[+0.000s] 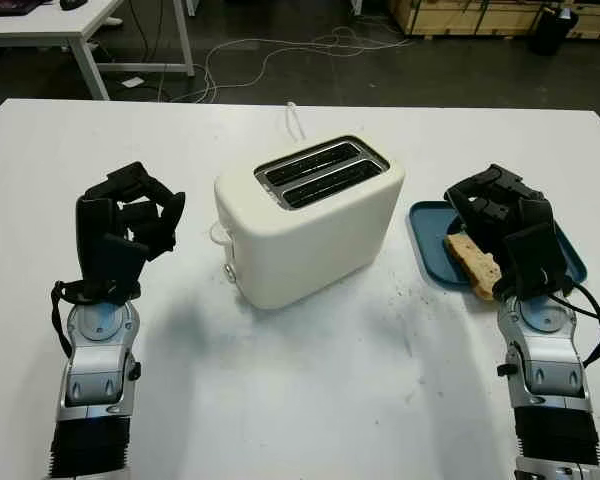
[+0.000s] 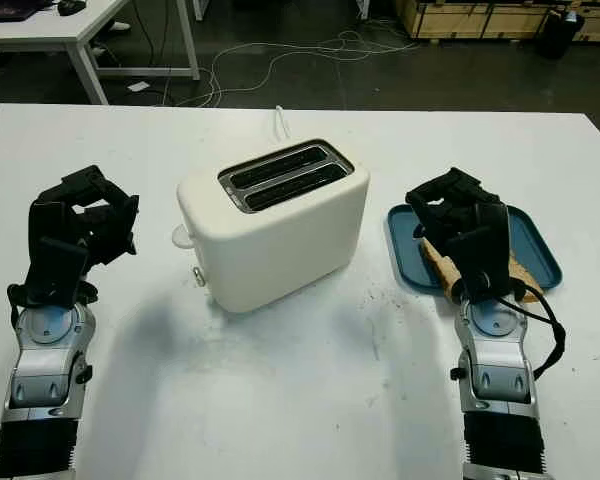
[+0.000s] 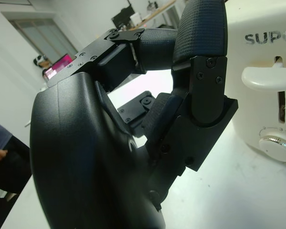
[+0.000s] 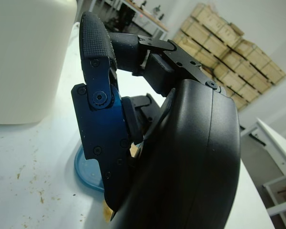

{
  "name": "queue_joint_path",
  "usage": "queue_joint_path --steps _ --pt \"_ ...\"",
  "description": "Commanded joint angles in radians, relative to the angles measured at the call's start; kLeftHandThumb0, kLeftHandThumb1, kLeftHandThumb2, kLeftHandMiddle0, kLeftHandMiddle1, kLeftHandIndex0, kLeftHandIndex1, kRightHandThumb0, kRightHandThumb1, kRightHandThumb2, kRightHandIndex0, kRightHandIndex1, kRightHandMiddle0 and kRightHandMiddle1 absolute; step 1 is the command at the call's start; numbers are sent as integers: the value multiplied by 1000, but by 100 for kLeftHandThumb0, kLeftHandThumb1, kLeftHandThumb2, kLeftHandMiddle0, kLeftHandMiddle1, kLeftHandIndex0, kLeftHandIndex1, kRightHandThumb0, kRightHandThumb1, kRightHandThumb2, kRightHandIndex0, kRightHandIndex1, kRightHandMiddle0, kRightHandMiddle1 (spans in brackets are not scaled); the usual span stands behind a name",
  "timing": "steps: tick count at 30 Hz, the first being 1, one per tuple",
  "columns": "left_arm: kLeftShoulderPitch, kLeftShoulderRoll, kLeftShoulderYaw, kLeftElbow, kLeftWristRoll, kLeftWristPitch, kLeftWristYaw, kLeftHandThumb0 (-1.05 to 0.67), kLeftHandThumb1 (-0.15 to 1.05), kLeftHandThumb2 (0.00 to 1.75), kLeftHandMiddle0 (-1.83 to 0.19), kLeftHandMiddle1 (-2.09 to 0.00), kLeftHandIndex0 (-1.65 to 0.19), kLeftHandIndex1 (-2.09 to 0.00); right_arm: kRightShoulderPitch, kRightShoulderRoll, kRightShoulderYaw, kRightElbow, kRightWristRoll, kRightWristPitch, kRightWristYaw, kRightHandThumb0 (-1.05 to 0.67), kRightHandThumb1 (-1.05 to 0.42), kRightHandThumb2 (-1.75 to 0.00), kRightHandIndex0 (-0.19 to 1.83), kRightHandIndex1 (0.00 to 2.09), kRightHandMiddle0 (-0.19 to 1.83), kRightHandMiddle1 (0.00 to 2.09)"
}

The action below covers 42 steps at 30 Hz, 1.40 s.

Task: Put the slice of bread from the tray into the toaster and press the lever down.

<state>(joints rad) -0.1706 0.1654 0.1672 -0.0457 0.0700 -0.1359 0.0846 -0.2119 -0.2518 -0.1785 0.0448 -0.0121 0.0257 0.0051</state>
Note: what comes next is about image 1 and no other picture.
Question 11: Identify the white toaster power cord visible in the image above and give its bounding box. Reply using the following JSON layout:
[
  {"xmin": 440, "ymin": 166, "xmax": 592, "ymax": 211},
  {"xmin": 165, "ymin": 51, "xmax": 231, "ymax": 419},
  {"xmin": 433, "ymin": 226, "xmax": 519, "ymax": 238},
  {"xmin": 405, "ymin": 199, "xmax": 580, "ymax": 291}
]
[{"xmin": 283, "ymin": 101, "xmax": 309, "ymax": 141}]

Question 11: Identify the blue plastic tray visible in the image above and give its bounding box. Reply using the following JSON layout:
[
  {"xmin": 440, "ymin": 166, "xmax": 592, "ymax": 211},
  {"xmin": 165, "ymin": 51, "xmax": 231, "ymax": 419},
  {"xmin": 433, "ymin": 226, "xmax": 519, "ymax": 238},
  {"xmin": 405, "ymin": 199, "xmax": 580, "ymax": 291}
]
[{"xmin": 407, "ymin": 199, "xmax": 589, "ymax": 290}]

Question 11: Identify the cream white two-slot toaster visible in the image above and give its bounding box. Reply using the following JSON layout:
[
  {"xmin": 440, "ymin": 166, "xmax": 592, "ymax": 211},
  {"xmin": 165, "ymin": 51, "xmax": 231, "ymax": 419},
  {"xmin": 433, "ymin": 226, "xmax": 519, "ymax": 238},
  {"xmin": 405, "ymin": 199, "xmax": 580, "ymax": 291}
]
[{"xmin": 212, "ymin": 133, "xmax": 407, "ymax": 310}]

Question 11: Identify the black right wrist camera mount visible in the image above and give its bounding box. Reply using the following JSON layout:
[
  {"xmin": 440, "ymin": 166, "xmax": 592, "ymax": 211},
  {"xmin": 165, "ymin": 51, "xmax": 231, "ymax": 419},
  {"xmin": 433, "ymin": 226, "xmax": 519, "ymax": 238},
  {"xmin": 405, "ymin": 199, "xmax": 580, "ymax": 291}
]
[{"xmin": 502, "ymin": 223, "xmax": 566, "ymax": 301}]

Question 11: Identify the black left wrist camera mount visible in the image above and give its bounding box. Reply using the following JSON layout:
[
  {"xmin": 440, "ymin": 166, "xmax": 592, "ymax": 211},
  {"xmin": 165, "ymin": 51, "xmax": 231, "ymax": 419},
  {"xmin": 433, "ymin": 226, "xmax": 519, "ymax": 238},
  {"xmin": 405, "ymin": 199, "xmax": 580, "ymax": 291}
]
[{"xmin": 102, "ymin": 232, "xmax": 151, "ymax": 301}]

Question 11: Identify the brown bread slice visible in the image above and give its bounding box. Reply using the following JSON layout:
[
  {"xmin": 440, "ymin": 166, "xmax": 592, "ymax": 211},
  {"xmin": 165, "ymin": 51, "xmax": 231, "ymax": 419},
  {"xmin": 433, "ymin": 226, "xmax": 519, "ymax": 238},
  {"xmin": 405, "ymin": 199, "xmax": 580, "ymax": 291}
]
[{"xmin": 443, "ymin": 232, "xmax": 504, "ymax": 301}]

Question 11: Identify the white office desk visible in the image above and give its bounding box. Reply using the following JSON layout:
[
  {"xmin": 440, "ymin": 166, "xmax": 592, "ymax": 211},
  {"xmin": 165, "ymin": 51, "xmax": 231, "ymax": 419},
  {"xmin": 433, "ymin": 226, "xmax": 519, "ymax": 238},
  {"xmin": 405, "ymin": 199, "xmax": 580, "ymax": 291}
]
[{"xmin": 0, "ymin": 0, "xmax": 196, "ymax": 101}]

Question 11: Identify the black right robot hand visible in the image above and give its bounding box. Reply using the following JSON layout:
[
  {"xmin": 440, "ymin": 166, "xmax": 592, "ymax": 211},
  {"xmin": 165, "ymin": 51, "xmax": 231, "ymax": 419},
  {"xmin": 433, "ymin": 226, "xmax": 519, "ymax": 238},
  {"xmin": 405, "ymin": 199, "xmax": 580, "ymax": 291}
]
[{"xmin": 443, "ymin": 162, "xmax": 565, "ymax": 297}]

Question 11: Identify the black waste bin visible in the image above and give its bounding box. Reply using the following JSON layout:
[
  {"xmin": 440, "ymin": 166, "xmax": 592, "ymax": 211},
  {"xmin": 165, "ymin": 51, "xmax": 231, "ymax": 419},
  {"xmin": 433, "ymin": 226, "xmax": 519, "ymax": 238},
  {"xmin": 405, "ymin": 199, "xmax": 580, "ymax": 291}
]
[{"xmin": 529, "ymin": 3, "xmax": 580, "ymax": 56}]

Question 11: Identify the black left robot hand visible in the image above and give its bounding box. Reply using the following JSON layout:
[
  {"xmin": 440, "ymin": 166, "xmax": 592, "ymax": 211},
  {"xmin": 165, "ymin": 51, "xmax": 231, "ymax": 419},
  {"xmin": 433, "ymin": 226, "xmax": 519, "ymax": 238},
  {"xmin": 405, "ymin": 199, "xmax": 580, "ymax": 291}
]
[{"xmin": 74, "ymin": 160, "xmax": 187, "ymax": 301}]

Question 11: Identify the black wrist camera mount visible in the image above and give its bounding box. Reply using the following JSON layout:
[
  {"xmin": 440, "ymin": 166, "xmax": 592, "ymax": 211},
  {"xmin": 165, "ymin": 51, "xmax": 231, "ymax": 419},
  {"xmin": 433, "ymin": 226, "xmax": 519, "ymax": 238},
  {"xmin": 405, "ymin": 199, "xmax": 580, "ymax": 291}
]
[
  {"xmin": 502, "ymin": 223, "xmax": 566, "ymax": 301},
  {"xmin": 102, "ymin": 232, "xmax": 151, "ymax": 301}
]

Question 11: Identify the white floor cable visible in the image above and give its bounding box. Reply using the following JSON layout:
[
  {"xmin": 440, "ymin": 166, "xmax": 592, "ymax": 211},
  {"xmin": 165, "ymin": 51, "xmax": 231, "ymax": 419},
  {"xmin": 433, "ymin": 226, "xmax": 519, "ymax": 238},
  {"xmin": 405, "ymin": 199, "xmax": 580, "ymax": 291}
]
[{"xmin": 197, "ymin": 25, "xmax": 416, "ymax": 104}]

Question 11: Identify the white toaster lever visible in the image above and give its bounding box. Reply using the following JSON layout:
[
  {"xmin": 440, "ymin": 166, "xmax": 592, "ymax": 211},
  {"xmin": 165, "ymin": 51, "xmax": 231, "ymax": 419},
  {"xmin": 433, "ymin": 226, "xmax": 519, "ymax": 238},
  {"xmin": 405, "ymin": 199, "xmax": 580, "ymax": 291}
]
[{"xmin": 208, "ymin": 222, "xmax": 234, "ymax": 247}]

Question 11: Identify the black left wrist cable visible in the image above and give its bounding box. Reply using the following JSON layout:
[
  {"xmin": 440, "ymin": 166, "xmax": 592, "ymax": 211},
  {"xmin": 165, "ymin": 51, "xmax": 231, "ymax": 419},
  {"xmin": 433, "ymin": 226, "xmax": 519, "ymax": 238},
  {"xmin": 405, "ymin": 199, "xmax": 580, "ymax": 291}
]
[{"xmin": 48, "ymin": 279, "xmax": 81, "ymax": 357}]

